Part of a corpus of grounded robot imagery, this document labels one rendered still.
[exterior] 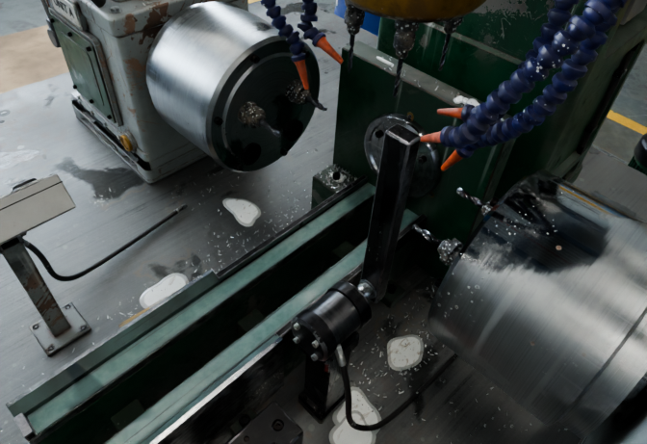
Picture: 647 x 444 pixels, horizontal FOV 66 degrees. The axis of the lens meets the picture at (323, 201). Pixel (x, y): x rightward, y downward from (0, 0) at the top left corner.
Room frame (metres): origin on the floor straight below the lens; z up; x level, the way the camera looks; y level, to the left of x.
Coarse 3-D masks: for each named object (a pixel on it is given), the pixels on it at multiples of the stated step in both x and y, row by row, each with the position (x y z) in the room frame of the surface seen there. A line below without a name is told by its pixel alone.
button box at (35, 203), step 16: (48, 176) 0.46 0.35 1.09; (16, 192) 0.43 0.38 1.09; (32, 192) 0.44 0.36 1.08; (48, 192) 0.44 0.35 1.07; (64, 192) 0.45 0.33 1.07; (0, 208) 0.41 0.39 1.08; (16, 208) 0.41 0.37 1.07; (32, 208) 0.42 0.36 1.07; (48, 208) 0.43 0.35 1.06; (64, 208) 0.44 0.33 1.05; (0, 224) 0.39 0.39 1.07; (16, 224) 0.40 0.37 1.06; (32, 224) 0.41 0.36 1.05; (0, 240) 0.38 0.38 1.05
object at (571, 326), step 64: (512, 192) 0.40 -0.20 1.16; (576, 192) 0.42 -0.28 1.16; (448, 256) 0.39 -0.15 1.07; (512, 256) 0.33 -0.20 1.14; (576, 256) 0.32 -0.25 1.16; (640, 256) 0.32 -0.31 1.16; (448, 320) 0.31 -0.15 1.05; (512, 320) 0.29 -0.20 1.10; (576, 320) 0.27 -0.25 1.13; (640, 320) 0.27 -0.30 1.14; (512, 384) 0.25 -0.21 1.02; (576, 384) 0.23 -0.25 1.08; (640, 384) 0.25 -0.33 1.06
